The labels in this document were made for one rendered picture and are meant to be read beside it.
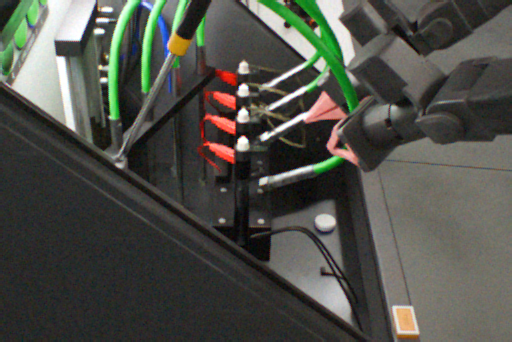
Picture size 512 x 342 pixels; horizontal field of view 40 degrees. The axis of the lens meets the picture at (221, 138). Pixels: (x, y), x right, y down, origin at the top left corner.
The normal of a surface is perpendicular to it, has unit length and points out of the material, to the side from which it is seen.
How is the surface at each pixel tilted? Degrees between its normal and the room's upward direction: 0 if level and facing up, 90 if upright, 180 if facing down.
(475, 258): 0
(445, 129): 113
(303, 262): 0
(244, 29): 90
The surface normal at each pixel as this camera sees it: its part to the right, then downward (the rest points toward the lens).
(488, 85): -0.64, -0.70
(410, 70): 0.29, -0.18
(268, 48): -0.03, 0.58
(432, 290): 0.00, -0.81
